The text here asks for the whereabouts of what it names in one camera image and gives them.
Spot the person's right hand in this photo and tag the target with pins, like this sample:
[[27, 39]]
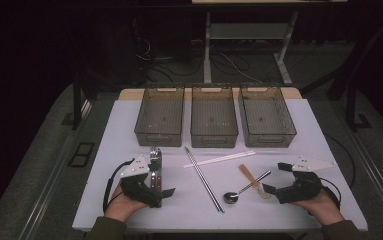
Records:
[[325, 208]]

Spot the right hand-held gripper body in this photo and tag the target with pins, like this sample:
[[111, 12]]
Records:
[[300, 190]]

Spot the black floor socket frame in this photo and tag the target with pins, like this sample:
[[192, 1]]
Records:
[[80, 154]]

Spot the metal chopstick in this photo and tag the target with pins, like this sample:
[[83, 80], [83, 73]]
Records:
[[206, 180], [203, 181]]

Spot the white metal desk frame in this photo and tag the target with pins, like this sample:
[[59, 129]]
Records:
[[207, 50]]

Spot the black metal stand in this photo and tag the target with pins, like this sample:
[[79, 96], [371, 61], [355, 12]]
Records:
[[351, 106], [76, 100]]

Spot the metal floor rail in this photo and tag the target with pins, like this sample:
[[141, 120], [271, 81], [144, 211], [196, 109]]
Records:
[[375, 180], [50, 186]]

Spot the metal spoon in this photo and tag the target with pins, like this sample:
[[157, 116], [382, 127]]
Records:
[[230, 197]]

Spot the white table cover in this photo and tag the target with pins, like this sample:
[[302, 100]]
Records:
[[245, 216]]

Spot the translucent brown plastic bin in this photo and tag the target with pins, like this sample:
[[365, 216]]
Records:
[[160, 116], [214, 116], [265, 116]]

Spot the person's left hand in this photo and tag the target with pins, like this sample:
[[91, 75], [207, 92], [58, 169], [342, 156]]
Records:
[[120, 206]]

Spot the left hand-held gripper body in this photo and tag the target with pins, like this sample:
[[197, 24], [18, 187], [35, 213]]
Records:
[[139, 188]]

